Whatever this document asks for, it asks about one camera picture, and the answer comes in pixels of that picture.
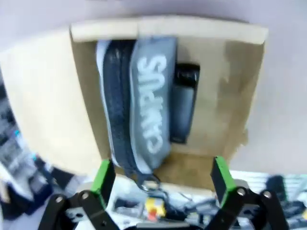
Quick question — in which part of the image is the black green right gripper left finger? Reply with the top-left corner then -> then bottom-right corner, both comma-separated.
38,159 -> 128,230

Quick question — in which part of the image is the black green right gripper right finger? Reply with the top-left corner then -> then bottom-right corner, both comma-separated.
205,155 -> 289,230

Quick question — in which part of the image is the black stapler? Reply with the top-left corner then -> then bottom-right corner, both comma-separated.
169,62 -> 201,145

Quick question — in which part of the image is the yellow emergency stop button box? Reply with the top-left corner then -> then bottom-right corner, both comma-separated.
143,197 -> 166,223

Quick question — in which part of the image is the cardboard box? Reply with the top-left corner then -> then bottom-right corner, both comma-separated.
0,20 -> 269,194

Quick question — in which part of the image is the grey blue zipper pencil case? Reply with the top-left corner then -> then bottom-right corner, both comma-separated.
95,35 -> 180,193

